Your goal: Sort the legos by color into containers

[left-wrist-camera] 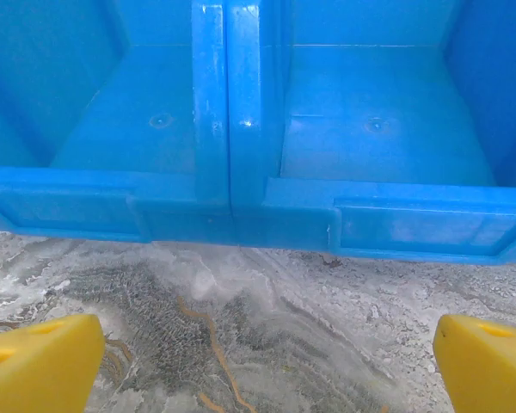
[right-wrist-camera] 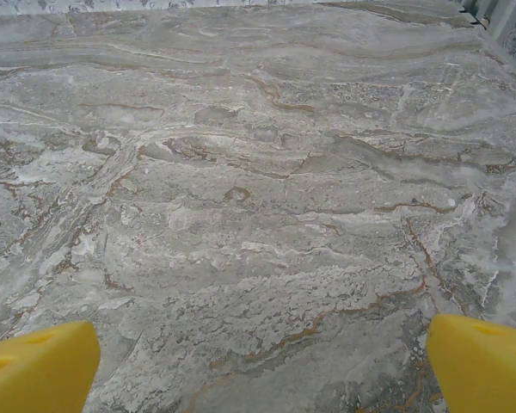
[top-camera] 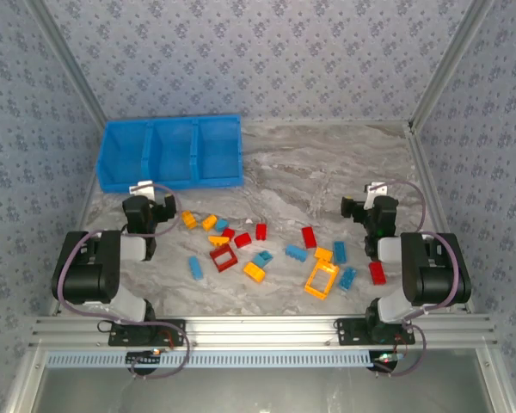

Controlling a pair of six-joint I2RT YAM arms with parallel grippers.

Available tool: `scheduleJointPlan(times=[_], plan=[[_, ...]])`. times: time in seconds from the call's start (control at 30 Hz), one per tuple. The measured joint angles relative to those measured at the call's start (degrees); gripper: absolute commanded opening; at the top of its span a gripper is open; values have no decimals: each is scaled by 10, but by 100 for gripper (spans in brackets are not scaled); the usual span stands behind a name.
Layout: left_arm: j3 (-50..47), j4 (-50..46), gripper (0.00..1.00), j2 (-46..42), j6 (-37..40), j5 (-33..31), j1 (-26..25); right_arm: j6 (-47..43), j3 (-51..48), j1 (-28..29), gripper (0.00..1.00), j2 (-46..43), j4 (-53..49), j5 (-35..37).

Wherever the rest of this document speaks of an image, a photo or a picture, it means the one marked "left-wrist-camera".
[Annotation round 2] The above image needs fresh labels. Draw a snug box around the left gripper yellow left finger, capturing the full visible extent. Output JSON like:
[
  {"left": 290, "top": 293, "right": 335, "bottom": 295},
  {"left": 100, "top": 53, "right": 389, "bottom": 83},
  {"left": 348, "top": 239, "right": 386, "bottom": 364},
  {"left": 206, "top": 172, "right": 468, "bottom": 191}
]
[{"left": 0, "top": 313, "right": 106, "bottom": 413}]

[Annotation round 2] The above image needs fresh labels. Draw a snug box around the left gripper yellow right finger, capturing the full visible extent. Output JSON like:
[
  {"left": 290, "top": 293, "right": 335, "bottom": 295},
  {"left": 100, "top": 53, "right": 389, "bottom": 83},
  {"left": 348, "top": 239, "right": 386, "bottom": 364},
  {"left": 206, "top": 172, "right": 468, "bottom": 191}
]
[{"left": 433, "top": 313, "right": 516, "bottom": 413}]

